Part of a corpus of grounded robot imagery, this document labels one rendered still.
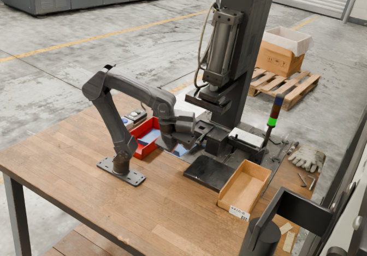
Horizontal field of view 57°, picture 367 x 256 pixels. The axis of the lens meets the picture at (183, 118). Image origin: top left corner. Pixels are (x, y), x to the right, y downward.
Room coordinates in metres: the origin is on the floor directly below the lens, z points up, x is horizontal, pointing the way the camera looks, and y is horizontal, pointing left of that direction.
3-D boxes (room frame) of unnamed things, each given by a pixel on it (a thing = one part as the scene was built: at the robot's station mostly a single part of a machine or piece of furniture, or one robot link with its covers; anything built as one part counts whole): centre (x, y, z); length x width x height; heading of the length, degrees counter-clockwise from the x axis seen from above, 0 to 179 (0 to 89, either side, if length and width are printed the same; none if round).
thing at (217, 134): (1.33, -0.11, 0.98); 0.20 x 0.10 x 0.01; 65
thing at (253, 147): (1.27, -0.28, 0.95); 0.15 x 0.03 x 0.10; 65
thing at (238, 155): (1.39, -0.16, 0.88); 0.65 x 0.50 x 0.03; 65
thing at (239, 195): (1.02, -0.28, 0.93); 0.25 x 0.13 x 0.08; 155
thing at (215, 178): (1.11, -0.14, 0.91); 0.17 x 0.16 x 0.02; 65
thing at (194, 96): (1.39, -0.12, 1.22); 0.26 x 0.18 x 0.30; 155
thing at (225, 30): (1.33, -0.10, 1.37); 0.11 x 0.09 x 0.30; 65
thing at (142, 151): (1.26, 0.14, 0.93); 0.25 x 0.12 x 0.06; 155
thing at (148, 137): (1.29, 0.13, 0.92); 0.15 x 0.07 x 0.03; 161
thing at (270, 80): (4.41, -1.10, 0.07); 1.20 x 1.00 x 0.14; 148
